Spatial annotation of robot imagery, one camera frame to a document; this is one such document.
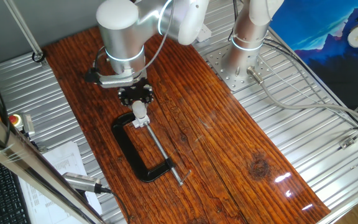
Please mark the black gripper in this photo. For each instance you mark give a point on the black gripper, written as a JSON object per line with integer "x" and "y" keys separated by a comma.
{"x": 135, "y": 91}

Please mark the white LED light bulb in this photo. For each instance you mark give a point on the white LED light bulb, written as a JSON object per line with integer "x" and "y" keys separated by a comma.
{"x": 139, "y": 109}

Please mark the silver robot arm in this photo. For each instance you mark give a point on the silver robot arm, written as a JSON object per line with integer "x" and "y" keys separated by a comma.
{"x": 123, "y": 34}

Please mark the white lamp socket adapter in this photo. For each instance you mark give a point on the white lamp socket adapter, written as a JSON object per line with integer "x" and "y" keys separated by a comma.
{"x": 141, "y": 122}

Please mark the black C-clamp with steel screw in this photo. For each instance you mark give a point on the black C-clamp with steel screw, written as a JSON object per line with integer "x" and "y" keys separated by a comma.
{"x": 129, "y": 149}

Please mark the brown wooden board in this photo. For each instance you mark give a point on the brown wooden board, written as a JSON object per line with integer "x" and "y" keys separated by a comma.
{"x": 216, "y": 124}

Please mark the white power strip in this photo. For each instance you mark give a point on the white power strip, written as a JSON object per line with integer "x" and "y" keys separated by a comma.
{"x": 204, "y": 32}

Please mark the printed paper sheet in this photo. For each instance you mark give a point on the printed paper sheet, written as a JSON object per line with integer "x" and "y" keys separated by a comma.
{"x": 64, "y": 158}

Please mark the red emergency stop button box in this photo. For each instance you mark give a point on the red emergency stop button box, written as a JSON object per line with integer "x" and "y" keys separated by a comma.
{"x": 15, "y": 119}

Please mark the thin aluminium pole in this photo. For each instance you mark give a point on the thin aluminium pole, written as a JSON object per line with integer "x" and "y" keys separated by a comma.
{"x": 23, "y": 29}

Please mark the black keyboard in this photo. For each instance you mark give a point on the black keyboard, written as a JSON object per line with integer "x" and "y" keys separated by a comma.
{"x": 2, "y": 193}

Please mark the blue mountain picture mat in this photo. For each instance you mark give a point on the blue mountain picture mat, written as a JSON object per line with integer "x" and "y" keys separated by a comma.
{"x": 315, "y": 28}

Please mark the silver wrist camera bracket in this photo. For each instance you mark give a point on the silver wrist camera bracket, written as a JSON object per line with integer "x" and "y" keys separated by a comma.
{"x": 117, "y": 81}

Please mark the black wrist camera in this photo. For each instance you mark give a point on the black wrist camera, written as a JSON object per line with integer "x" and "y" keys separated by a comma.
{"x": 91, "y": 76}

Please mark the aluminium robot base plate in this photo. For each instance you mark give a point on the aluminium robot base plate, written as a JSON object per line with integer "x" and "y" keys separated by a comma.
{"x": 216, "y": 62}

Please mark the silver camera on stand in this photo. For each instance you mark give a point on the silver camera on stand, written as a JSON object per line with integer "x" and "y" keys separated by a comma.
{"x": 79, "y": 182}

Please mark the long aluminium frame bar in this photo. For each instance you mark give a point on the long aluminium frame bar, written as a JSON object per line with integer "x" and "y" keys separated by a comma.
{"x": 26, "y": 158}

